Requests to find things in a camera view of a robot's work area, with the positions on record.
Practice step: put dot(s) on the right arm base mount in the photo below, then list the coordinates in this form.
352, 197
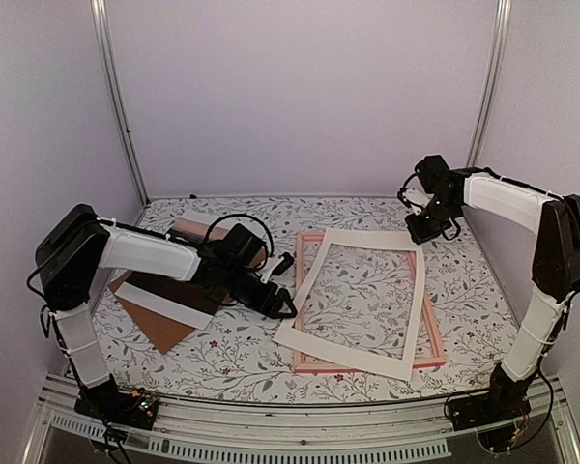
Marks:
466, 411

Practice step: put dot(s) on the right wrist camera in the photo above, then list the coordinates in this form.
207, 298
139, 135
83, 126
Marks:
413, 199

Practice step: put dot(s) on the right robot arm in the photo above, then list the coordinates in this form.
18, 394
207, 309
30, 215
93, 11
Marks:
555, 222

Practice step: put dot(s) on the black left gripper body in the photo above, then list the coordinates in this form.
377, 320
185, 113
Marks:
235, 286

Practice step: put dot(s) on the white mat board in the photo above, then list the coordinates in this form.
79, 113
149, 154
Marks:
401, 369

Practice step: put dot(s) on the aluminium corner post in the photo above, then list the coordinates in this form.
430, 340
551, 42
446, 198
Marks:
108, 64
495, 62

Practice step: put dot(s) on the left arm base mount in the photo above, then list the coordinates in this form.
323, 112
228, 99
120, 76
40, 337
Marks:
137, 408

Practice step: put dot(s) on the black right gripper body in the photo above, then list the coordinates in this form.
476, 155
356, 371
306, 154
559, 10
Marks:
437, 219

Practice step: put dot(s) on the left aluminium corner post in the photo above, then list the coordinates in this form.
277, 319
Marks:
108, 64

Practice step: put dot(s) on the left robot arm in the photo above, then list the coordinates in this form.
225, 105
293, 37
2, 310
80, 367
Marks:
70, 256

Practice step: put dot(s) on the right aluminium corner post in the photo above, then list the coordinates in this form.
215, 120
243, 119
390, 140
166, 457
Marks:
495, 62

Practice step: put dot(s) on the photo print with white border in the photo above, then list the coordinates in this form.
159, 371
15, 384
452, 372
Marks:
146, 296

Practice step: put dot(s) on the brown backing board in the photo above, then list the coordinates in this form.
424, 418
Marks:
166, 323

